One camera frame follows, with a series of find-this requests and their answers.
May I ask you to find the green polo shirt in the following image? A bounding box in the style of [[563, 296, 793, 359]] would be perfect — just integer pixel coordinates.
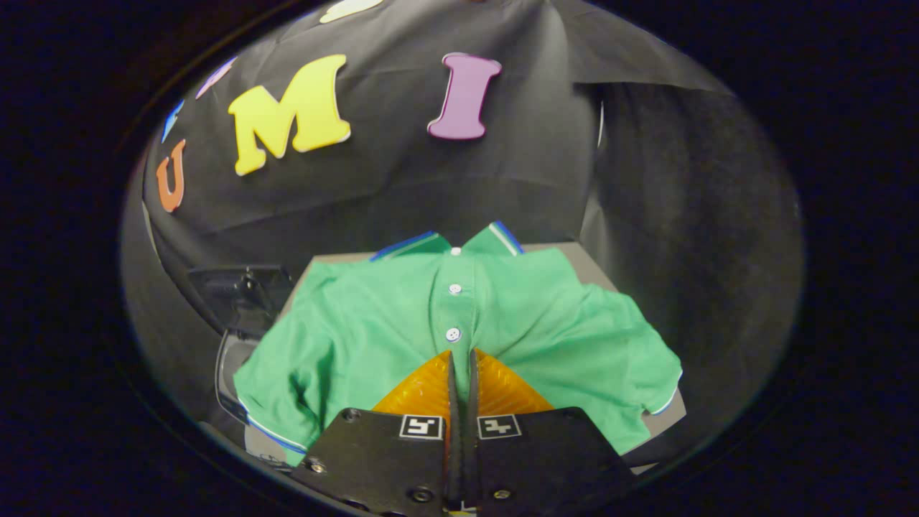
[[233, 221, 684, 464]]

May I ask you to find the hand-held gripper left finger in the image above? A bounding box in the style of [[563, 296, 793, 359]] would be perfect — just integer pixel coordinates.
[[291, 350, 462, 516]]

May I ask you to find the dark grey washing machine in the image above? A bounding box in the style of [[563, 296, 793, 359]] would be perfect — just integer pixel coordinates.
[[187, 264, 297, 426]]

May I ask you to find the black backdrop cloth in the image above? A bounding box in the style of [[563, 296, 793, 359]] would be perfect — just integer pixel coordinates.
[[118, 0, 805, 467]]

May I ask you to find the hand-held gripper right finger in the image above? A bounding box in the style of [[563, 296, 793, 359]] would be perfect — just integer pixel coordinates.
[[463, 349, 638, 515]]

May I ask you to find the grey metal cabinet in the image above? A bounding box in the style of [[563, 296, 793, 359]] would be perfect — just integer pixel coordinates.
[[244, 241, 689, 475]]

